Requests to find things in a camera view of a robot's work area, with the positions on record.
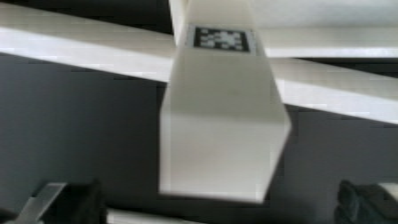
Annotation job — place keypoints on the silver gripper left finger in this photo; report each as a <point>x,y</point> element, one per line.
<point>62,204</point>

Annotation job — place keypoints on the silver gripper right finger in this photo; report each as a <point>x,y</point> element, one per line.
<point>366,203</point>

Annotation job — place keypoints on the white desk leg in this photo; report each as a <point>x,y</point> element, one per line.
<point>224,123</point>

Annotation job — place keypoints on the white desk top tray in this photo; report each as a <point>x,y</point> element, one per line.
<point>327,28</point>

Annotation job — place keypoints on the white front fence bar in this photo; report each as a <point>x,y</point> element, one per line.
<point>99,46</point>

